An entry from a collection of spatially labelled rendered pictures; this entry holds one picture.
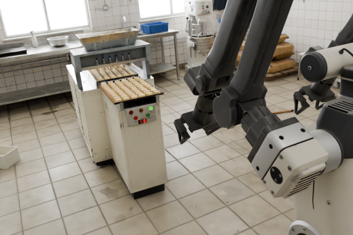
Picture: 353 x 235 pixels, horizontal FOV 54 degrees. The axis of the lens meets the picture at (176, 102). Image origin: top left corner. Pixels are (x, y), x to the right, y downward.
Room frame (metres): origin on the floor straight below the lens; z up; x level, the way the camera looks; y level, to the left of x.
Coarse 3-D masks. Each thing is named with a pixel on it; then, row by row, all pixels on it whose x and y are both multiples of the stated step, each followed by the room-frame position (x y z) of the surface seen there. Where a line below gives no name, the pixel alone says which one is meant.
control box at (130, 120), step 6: (132, 108) 2.50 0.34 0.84; (138, 108) 2.50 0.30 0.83; (144, 108) 2.52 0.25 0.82; (126, 114) 2.47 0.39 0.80; (132, 114) 2.48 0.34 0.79; (138, 114) 2.50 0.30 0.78; (144, 114) 2.52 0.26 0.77; (150, 114) 2.53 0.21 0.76; (156, 114) 2.55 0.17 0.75; (126, 120) 2.49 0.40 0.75; (132, 120) 2.48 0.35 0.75; (138, 120) 2.49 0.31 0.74; (144, 120) 2.51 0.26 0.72; (150, 120) 2.53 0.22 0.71
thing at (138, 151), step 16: (112, 112) 2.72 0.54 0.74; (160, 112) 2.60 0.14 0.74; (112, 128) 2.83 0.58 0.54; (128, 128) 2.50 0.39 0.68; (144, 128) 2.54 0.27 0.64; (160, 128) 2.59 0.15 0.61; (112, 144) 2.97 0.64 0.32; (128, 144) 2.49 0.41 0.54; (144, 144) 2.54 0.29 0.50; (160, 144) 2.58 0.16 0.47; (128, 160) 2.48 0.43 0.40; (144, 160) 2.53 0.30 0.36; (160, 160) 2.58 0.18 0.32; (128, 176) 2.48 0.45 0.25; (144, 176) 2.52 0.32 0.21; (160, 176) 2.57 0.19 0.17; (144, 192) 2.55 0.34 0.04
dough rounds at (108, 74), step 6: (114, 66) 3.64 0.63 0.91; (120, 66) 3.61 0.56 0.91; (90, 72) 3.50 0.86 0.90; (96, 72) 3.40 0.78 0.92; (102, 72) 3.37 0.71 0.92; (108, 72) 3.35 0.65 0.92; (114, 72) 3.35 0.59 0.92; (120, 72) 3.37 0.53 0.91; (126, 72) 3.29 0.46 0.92; (132, 72) 3.27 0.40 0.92; (96, 78) 3.24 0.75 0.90; (102, 78) 3.15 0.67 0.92; (108, 78) 3.15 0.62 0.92
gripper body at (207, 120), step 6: (198, 108) 0.89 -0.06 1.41; (186, 114) 0.93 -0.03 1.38; (192, 114) 0.92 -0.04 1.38; (198, 114) 0.89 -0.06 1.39; (204, 114) 0.88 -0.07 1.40; (210, 114) 0.89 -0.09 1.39; (186, 120) 0.91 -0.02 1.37; (192, 120) 0.91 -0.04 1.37; (198, 120) 0.90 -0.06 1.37; (204, 120) 0.89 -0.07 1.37; (210, 120) 0.91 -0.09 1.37; (192, 126) 0.89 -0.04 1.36; (198, 126) 0.90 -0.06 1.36; (204, 126) 0.90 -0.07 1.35; (192, 132) 0.89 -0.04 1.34
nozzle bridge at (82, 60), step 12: (108, 48) 3.25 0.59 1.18; (120, 48) 3.20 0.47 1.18; (132, 48) 3.25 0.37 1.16; (144, 48) 3.33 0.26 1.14; (72, 60) 3.21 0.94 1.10; (84, 60) 3.16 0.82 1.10; (108, 60) 3.24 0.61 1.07; (120, 60) 3.28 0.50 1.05; (132, 60) 3.28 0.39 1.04; (144, 60) 3.41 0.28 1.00; (144, 72) 3.45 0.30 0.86
